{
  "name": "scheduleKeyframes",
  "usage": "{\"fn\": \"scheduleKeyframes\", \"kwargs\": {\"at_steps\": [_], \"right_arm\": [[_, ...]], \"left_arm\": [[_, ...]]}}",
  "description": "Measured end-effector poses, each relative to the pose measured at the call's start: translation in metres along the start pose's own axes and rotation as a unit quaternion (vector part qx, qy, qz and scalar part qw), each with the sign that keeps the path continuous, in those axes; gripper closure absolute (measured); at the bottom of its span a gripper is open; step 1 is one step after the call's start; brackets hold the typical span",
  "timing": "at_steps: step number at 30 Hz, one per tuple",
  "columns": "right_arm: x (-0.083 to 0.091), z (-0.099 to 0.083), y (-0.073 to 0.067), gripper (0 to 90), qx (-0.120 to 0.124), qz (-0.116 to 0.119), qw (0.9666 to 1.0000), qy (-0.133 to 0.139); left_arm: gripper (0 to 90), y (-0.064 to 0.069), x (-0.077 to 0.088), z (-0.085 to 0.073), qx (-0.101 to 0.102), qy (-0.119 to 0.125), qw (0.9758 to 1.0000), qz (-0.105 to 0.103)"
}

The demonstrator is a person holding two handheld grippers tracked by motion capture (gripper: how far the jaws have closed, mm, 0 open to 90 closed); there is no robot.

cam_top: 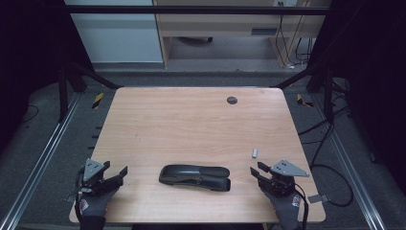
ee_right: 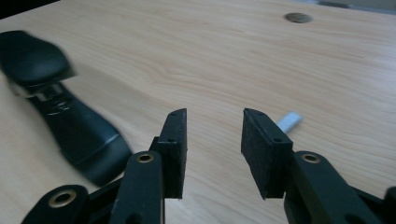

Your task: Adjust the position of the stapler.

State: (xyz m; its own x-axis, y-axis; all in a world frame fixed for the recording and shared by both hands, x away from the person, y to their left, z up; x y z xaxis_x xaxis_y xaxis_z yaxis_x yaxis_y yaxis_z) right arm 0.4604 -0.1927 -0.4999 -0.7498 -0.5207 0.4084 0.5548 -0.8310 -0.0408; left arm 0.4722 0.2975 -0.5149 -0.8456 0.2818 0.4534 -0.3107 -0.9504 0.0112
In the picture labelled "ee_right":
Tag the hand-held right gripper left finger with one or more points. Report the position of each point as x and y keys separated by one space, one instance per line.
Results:
x=174 y=155

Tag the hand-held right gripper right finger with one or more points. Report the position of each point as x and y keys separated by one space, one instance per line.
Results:
x=261 y=155

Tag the silver staple strip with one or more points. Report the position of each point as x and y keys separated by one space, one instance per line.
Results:
x=291 y=120

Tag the black stapler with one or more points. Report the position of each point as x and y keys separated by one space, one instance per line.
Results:
x=84 y=137

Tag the dark round table grommet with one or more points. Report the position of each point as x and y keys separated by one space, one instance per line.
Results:
x=298 y=18

